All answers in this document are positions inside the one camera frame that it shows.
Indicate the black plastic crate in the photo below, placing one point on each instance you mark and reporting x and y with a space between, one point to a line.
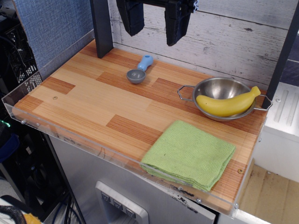
21 58

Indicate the clear acrylic table guard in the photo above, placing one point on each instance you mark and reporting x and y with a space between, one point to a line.
89 103

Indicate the silver toy dishwasher front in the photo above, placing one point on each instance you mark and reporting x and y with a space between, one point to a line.
110 194

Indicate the green folded cloth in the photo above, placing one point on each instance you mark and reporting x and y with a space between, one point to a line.
186 153

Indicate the yellow toy banana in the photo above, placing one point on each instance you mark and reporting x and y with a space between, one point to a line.
230 106

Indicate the dark grey left post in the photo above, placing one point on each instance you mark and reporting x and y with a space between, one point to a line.
102 27

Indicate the blue grey toy spoon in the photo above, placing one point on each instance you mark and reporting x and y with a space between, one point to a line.
138 75

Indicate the dark grey post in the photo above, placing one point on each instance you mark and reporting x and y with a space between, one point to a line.
284 54
102 27

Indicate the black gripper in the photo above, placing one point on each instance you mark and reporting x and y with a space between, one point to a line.
177 15

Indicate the steel bowl with handles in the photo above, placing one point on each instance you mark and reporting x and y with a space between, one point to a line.
219 88

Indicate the dark grey right post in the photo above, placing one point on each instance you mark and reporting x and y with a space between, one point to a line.
284 54

